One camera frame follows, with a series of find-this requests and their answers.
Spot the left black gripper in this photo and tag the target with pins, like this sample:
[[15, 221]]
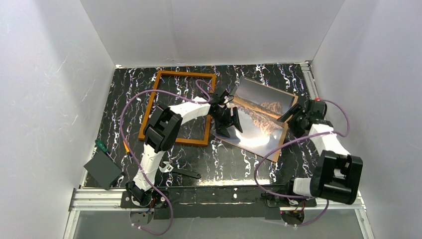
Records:
[[226, 115]]

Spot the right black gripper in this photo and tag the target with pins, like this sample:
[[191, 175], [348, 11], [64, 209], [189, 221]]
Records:
[[294, 114]]

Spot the brown fibreboard backing board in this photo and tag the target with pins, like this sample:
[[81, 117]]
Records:
[[286, 132]]

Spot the wooden picture frame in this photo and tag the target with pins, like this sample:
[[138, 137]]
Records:
[[195, 142]]

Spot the yellow handled screwdriver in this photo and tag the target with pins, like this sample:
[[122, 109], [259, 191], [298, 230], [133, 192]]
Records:
[[128, 152]]

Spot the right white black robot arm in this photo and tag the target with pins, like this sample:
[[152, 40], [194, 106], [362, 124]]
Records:
[[337, 174]]

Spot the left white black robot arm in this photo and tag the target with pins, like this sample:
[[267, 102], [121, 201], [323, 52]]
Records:
[[162, 129]]

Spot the black adjustable wrench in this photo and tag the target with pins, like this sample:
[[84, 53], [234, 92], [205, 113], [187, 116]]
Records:
[[170, 168]]

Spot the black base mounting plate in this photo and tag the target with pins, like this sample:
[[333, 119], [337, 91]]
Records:
[[211, 202]]

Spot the dark grey flat box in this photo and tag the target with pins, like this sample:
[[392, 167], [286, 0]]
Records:
[[103, 170]]

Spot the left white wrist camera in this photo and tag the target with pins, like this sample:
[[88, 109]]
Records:
[[226, 102]]

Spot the green handled tool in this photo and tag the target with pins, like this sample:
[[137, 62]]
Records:
[[101, 146]]

